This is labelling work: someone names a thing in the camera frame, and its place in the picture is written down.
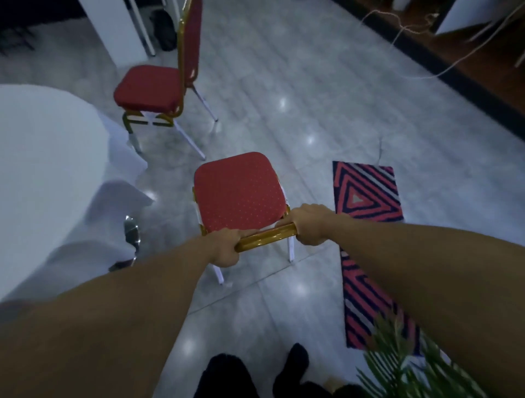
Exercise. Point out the white tablecloth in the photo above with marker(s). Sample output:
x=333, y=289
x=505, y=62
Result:
x=49, y=164

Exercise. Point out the white column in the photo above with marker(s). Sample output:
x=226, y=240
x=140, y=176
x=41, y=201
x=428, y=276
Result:
x=112, y=28

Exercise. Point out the red chair gold frame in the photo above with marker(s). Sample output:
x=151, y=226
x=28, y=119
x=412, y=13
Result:
x=149, y=88
x=240, y=190

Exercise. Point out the black backpack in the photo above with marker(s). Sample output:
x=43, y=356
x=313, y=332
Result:
x=164, y=30

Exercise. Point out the white panel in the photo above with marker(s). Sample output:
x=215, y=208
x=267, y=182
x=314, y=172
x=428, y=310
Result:
x=467, y=14

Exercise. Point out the person's left hand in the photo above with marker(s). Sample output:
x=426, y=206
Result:
x=225, y=248

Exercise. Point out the person's right leg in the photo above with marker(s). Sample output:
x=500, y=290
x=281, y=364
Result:
x=295, y=369

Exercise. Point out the person's leg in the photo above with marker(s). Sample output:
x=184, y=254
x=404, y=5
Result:
x=225, y=377
x=295, y=369

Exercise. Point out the red striped rug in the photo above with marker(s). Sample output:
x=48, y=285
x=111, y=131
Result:
x=365, y=192

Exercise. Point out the green palm plant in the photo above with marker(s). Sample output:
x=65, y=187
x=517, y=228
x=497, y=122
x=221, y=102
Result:
x=402, y=369

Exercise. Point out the person's right forearm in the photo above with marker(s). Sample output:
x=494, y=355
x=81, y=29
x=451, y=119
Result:
x=451, y=295

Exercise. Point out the round table with metal base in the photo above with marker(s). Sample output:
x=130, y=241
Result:
x=132, y=235

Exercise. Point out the person's right hand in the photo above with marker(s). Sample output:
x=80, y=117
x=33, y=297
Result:
x=316, y=225

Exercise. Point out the person's left leg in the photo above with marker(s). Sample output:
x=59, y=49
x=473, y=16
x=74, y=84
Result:
x=225, y=377

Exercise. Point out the person's left forearm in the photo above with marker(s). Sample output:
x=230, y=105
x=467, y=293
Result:
x=102, y=328

